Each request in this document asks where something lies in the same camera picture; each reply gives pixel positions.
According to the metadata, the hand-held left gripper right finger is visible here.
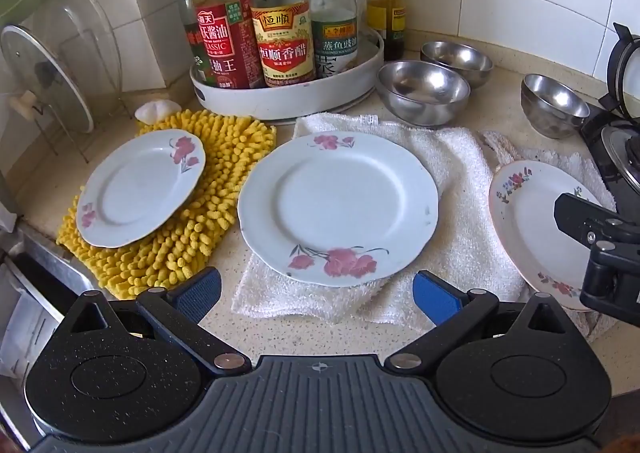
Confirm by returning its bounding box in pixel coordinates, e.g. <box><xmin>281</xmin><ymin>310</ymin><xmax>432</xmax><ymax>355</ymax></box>
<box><xmin>384</xmin><ymin>270</ymin><xmax>572</xmax><ymax>376</ymax></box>

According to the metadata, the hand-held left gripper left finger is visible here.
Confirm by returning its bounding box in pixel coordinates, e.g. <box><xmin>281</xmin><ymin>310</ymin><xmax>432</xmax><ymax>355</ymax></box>
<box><xmin>65</xmin><ymin>267</ymin><xmax>252</xmax><ymax>376</ymax></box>

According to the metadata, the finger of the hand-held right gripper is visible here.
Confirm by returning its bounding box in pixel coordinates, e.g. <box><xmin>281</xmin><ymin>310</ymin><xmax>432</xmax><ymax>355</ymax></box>
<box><xmin>554</xmin><ymin>192</ymin><xmax>640</xmax><ymax>326</ymax></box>

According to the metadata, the small multicoloured flower plate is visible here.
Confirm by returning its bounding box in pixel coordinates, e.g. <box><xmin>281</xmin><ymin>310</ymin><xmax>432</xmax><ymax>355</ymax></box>
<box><xmin>488</xmin><ymin>160</ymin><xmax>608</xmax><ymax>312</ymax></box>

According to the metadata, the stainless steel bowl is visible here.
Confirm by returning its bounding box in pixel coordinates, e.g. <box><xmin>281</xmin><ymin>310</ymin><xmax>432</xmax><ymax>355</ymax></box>
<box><xmin>521</xmin><ymin>74</ymin><xmax>591</xmax><ymax>140</ymax></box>
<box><xmin>420</xmin><ymin>41</ymin><xmax>495</xmax><ymax>90</ymax></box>
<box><xmin>376</xmin><ymin>60</ymin><xmax>471</xmax><ymax>128</ymax></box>

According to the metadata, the small pink flower plate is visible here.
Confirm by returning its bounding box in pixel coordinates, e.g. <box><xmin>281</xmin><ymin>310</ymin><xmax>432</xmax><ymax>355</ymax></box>
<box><xmin>75</xmin><ymin>129</ymin><xmax>207</xmax><ymax>249</ymax></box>

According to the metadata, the large pink flower plate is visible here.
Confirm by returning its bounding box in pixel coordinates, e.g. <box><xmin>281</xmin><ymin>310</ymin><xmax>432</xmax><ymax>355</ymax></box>
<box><xmin>237</xmin><ymin>131</ymin><xmax>440</xmax><ymax>288</ymax></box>

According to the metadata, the black gas stove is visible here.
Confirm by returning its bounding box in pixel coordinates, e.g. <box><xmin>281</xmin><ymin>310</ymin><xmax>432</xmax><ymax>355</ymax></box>
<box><xmin>580</xmin><ymin>103</ymin><xmax>640</xmax><ymax>214</ymax></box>

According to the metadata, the yellow chenille mat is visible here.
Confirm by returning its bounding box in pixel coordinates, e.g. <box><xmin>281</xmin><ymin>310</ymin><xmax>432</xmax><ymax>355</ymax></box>
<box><xmin>56</xmin><ymin>109</ymin><xmax>277</xmax><ymax>301</ymax></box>

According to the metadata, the white terry towel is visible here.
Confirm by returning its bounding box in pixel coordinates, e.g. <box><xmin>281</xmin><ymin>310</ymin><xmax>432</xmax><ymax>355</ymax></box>
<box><xmin>231</xmin><ymin>113</ymin><xmax>531</xmax><ymax>326</ymax></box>

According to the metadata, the steel sink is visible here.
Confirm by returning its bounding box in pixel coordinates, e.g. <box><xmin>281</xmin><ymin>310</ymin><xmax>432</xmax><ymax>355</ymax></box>
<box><xmin>0</xmin><ymin>220</ymin><xmax>108</xmax><ymax>334</ymax></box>

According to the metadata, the garlic bulb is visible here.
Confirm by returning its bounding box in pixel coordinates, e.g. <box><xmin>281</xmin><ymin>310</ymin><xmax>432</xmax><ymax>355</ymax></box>
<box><xmin>135</xmin><ymin>100</ymin><xmax>181</xmax><ymax>124</ymax></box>

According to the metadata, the white turntable rack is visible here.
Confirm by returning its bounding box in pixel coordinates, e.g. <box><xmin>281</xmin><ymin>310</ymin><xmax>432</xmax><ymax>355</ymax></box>
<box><xmin>189</xmin><ymin>25</ymin><xmax>385</xmax><ymax>121</ymax></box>

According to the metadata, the red label soy sauce bottle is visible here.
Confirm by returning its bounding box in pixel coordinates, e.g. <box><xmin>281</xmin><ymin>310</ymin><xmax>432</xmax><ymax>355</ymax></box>
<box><xmin>192</xmin><ymin>0</ymin><xmax>266</xmax><ymax>90</ymax></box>

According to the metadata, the vinegar bottle yellow cap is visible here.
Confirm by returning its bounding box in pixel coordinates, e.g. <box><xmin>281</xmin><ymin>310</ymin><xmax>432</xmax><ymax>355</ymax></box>
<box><xmin>248</xmin><ymin>0</ymin><xmax>316</xmax><ymax>88</ymax></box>

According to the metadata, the green label sauce bottle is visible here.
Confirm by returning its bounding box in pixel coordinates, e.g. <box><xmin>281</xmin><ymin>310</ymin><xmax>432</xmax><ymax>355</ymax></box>
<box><xmin>307</xmin><ymin>0</ymin><xmax>360</xmax><ymax>81</ymax></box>

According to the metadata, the large glass lid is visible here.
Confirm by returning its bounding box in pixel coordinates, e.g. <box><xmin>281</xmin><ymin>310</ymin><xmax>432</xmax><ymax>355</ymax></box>
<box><xmin>30</xmin><ymin>0</ymin><xmax>124</xmax><ymax>101</ymax></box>

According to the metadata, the glass pot lid black knob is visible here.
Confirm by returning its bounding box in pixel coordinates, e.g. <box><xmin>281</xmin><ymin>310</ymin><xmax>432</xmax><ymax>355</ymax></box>
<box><xmin>0</xmin><ymin>25</ymin><xmax>96</xmax><ymax>134</ymax></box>

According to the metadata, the black pan support ring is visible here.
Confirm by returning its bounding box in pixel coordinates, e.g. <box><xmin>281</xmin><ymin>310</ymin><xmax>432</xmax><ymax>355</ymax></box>
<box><xmin>606</xmin><ymin>23</ymin><xmax>640</xmax><ymax>121</ymax></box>

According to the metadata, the wire lid rack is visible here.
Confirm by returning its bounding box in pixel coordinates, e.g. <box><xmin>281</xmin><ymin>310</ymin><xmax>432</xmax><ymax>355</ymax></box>
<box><xmin>10</xmin><ymin>33</ymin><xmax>136</xmax><ymax>164</ymax></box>

